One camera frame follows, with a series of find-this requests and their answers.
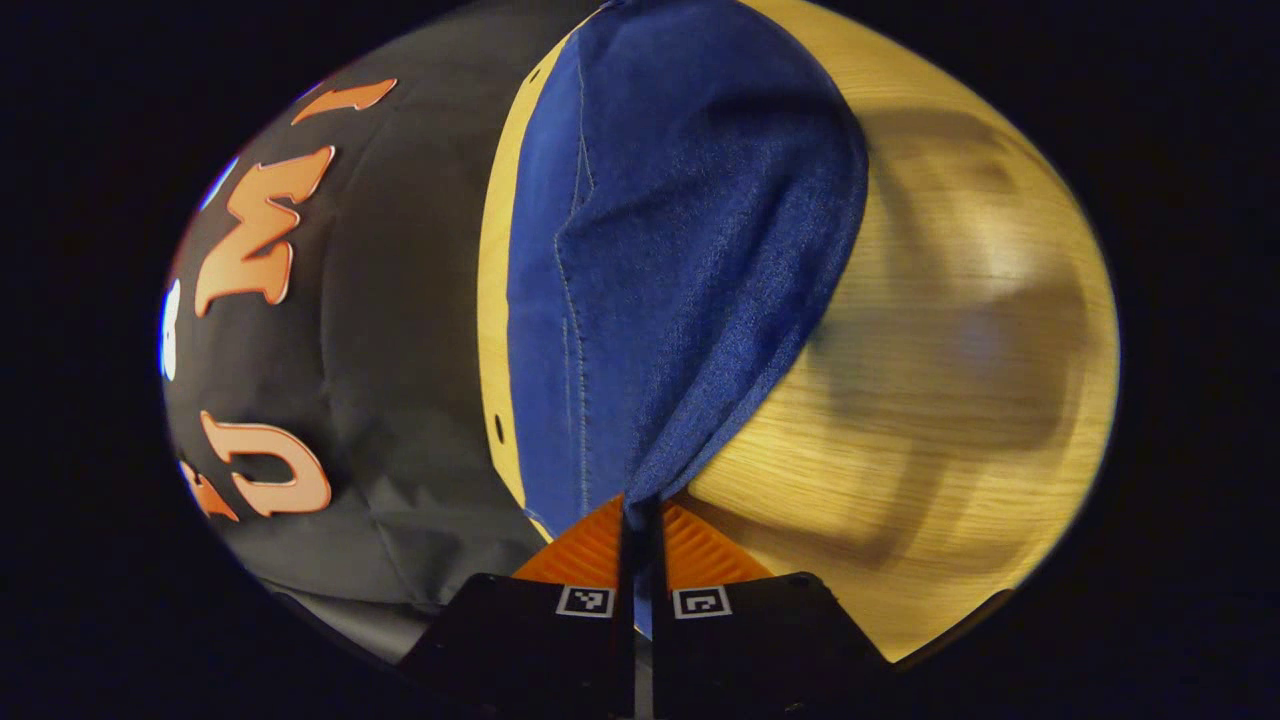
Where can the black backdrop cloth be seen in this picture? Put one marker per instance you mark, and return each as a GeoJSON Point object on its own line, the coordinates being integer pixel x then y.
{"type": "Point", "coordinates": [400, 300]}

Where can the blue denim jeans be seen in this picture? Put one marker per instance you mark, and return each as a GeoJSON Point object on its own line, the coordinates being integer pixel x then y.
{"type": "Point", "coordinates": [680, 250]}

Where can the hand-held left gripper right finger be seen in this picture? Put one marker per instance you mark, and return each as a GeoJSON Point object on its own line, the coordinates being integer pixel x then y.
{"type": "Point", "coordinates": [760, 640]}

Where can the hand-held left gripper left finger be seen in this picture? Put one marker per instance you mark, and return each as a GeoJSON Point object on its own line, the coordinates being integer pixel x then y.
{"type": "Point", "coordinates": [520, 640]}

